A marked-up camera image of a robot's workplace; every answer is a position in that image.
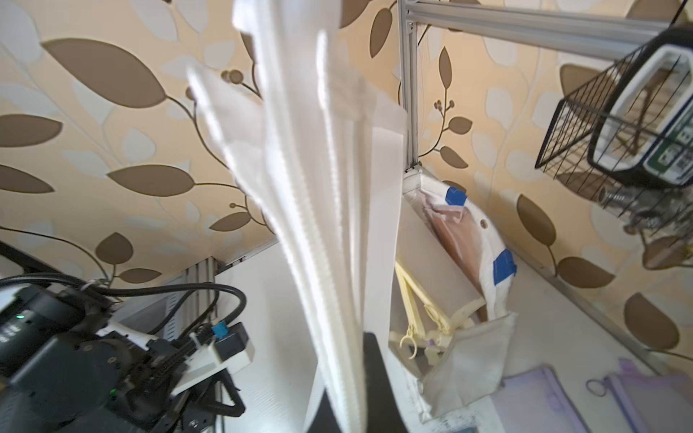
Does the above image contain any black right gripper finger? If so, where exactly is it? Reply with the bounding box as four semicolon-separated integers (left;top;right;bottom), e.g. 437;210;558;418
307;333;408;433

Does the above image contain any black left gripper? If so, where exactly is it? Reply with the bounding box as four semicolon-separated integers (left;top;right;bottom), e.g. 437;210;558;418
1;283;245;432

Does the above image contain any pink mesh pouch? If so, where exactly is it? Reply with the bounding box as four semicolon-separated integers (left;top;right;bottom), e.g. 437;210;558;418
405;191;483;293

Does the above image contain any white mesh pouch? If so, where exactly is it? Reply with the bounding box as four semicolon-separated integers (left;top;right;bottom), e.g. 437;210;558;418
188;1;407;432

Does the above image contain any white Doraemon canvas bag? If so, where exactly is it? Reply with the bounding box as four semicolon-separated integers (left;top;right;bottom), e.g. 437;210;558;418
389;171;517;422

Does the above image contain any purple mesh pouch near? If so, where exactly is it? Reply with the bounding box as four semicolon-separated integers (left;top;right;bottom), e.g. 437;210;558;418
491;364;589;433

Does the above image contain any purple mesh pouch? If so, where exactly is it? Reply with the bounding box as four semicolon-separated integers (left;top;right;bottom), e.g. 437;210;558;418
491;364;589;433
586;358;692;432

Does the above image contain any purple mesh pouch far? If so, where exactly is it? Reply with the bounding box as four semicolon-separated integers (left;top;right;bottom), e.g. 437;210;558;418
586;358;692;432

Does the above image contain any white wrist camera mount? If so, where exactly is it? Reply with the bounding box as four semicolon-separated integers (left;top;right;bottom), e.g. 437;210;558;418
97;322;256;397

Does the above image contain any black wire basket back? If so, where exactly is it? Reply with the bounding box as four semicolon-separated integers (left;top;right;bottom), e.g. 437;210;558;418
536;1;692;271

